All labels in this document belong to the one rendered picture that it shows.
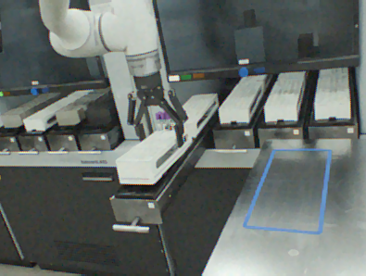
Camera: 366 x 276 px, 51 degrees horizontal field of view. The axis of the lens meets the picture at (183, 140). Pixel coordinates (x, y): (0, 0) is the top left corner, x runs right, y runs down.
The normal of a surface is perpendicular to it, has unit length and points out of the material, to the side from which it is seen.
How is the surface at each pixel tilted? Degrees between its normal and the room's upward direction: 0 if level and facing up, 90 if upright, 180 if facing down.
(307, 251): 0
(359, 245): 0
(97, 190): 90
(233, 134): 90
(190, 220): 90
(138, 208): 90
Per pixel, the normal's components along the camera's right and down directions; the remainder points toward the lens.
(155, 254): -0.34, 0.42
